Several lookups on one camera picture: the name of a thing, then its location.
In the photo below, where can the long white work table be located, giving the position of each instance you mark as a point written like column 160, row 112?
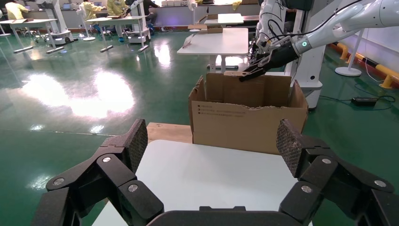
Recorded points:
column 28, row 21

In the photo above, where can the black power adapter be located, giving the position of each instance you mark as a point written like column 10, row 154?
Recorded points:
column 364, row 101

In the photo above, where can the gray back counter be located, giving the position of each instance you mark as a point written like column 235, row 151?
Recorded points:
column 180, row 15

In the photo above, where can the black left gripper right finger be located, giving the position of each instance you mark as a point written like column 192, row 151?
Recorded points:
column 336, row 181

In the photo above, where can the white pole stand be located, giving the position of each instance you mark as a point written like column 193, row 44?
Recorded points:
column 348, row 71

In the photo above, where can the white wheeled robot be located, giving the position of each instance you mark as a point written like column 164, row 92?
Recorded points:
column 137, row 34
column 59, row 25

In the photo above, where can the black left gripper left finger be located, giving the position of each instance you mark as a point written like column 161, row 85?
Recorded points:
column 109, row 174

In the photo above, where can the big open cardboard box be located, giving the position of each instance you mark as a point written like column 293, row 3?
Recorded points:
column 249, row 131

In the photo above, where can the wooden board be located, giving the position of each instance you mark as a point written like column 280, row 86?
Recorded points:
column 168, row 132

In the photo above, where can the person in yellow jacket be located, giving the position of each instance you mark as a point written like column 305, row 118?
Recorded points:
column 115, row 6
column 92, row 9
column 15, row 11

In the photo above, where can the yellow guard rail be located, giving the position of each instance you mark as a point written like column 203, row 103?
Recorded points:
column 388, row 73

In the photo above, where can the small white desk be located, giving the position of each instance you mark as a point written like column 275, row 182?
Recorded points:
column 230, row 18

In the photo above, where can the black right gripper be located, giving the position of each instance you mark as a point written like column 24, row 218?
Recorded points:
column 280, row 56

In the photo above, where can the flat cardboard box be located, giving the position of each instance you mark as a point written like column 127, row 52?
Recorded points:
column 215, row 30

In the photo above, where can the white robot column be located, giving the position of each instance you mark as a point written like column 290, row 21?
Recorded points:
column 308, row 62

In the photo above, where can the gray wrist camera box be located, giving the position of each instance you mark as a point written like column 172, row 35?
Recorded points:
column 285, row 40

